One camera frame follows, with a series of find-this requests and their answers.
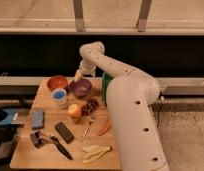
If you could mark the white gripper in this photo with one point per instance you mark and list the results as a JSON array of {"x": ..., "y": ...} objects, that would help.
[{"x": 84, "y": 69}]

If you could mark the orange bowl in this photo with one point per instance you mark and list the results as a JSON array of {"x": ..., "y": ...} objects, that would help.
[{"x": 57, "y": 81}]

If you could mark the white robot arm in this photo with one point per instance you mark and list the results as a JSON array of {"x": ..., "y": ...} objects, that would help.
[{"x": 128, "y": 97}]

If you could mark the green plastic tray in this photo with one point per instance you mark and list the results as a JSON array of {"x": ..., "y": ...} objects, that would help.
[{"x": 106, "y": 79}]

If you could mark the purple bowl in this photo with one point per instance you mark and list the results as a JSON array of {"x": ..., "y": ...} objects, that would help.
[{"x": 80, "y": 88}]

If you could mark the blue and white cup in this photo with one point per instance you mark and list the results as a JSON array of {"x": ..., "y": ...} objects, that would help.
[{"x": 59, "y": 95}]

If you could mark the dark grape bunch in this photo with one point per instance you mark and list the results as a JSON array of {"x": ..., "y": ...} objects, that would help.
[{"x": 90, "y": 106}]

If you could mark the red yellow apple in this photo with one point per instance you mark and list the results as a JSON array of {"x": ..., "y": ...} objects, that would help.
[{"x": 74, "y": 111}]

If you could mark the metal fork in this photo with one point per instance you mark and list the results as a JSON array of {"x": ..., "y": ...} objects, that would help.
[{"x": 91, "y": 120}]

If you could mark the black rectangular remote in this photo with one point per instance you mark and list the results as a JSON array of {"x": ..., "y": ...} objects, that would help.
[{"x": 64, "y": 132}]

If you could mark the blue sponge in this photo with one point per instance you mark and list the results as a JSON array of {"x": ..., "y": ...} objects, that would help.
[{"x": 37, "y": 119}]

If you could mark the orange carrot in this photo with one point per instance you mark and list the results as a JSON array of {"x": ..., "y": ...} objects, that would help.
[{"x": 105, "y": 128}]

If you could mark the blue box beside table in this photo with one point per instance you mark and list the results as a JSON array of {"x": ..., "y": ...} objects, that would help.
[{"x": 14, "y": 117}]

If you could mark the black metal binder clip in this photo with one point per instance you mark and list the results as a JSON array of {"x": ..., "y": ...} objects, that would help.
[{"x": 36, "y": 140}]

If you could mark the black handled knife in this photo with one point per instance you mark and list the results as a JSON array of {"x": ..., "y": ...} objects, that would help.
[{"x": 59, "y": 146}]

